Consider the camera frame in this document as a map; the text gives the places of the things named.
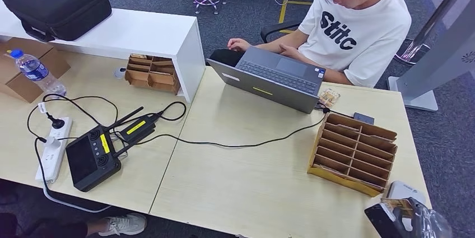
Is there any small dark grey box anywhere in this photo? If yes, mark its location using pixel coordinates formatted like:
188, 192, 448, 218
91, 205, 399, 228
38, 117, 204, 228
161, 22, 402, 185
353, 112, 375, 126

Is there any large wooden slotted card organizer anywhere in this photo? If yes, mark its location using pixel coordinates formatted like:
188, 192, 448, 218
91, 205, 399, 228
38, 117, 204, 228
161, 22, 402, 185
307, 111, 398, 198

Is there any clear water bottle blue cap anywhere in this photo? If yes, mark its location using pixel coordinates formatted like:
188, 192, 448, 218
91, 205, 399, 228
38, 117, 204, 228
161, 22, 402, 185
10, 49, 68, 97

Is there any patterned card in clear sleeve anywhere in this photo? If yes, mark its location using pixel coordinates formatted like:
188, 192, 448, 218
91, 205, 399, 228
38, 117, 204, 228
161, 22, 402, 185
318, 88, 341, 109

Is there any seated person's leg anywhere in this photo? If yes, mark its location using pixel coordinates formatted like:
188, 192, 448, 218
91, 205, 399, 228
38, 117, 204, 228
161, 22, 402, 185
0, 212, 112, 238

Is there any white plug with black cable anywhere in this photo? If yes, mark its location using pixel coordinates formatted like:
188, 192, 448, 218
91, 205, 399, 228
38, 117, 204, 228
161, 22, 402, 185
34, 136, 62, 193

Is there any yellow floor tape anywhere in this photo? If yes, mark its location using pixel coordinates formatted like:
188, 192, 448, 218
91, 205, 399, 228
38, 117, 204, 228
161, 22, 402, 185
278, 0, 313, 35

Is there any black plug with looped cable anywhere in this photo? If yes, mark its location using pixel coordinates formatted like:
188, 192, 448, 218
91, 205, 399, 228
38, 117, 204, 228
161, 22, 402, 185
26, 94, 119, 141

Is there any black transmitter with yellow label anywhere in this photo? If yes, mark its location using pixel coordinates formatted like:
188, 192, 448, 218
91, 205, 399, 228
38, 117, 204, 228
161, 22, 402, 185
119, 113, 164, 144

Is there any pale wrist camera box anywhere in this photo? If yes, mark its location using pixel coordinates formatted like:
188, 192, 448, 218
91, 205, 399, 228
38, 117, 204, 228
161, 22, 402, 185
379, 202, 398, 226

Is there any white power strip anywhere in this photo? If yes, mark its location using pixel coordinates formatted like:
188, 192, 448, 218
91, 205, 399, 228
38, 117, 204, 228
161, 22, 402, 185
35, 116, 73, 183

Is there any black screen remote controller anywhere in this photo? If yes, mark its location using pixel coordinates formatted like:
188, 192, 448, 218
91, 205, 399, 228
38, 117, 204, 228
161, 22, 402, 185
66, 106, 146, 193

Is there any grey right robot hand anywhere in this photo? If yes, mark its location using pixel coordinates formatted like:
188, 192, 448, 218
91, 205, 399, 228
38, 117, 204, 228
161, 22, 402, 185
393, 196, 454, 238

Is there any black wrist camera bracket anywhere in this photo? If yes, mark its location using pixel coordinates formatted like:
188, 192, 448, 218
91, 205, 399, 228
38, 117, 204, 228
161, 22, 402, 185
364, 203, 407, 238

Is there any person's right hand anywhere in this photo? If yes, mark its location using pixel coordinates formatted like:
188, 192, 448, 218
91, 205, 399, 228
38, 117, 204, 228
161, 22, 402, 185
227, 38, 253, 52

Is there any grey laptop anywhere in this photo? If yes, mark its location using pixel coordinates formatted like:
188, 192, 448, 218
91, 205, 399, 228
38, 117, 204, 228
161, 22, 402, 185
206, 46, 327, 115

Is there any white power strip cord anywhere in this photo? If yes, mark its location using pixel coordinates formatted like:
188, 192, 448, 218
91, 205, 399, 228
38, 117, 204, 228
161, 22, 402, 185
43, 186, 113, 214

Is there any white desk shelf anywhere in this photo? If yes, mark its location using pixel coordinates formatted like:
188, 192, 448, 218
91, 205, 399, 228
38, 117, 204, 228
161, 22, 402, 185
0, 0, 207, 104

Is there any white card reader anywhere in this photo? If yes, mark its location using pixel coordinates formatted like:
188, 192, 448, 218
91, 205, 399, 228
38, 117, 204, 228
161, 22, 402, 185
383, 180, 427, 207

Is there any person's left hand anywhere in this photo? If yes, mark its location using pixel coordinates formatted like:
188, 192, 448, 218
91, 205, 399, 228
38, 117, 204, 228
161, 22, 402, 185
278, 43, 303, 61

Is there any black office chair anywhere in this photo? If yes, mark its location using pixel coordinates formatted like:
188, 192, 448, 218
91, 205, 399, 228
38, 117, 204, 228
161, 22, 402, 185
260, 21, 302, 44

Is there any grey kiosk stand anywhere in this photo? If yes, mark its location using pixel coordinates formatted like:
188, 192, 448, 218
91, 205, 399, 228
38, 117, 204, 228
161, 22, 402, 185
388, 4, 475, 113

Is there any small wooden slotted organizer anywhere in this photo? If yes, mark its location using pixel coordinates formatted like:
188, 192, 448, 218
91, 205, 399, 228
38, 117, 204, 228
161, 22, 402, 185
124, 53, 181, 95

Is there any chrome stanchion post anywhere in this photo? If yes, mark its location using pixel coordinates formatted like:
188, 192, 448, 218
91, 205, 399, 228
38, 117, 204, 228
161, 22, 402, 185
394, 0, 475, 67

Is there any person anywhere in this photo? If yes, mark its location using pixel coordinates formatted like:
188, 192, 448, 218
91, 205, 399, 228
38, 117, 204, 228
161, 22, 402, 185
208, 0, 413, 88

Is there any long black cable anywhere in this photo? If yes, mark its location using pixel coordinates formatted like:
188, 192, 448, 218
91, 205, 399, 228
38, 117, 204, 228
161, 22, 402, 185
111, 107, 353, 149

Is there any white sneaker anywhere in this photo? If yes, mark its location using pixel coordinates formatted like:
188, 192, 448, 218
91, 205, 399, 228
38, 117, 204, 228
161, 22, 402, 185
98, 213, 148, 237

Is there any black carrying case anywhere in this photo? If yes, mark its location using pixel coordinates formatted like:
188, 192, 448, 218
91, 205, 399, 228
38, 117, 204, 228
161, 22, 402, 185
0, 0, 113, 42

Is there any brown cardboard box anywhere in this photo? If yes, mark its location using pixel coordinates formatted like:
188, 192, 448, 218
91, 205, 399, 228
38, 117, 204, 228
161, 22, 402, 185
0, 37, 71, 104

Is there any short looped black cable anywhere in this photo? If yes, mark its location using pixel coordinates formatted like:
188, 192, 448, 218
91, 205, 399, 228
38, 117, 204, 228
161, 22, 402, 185
157, 101, 188, 122

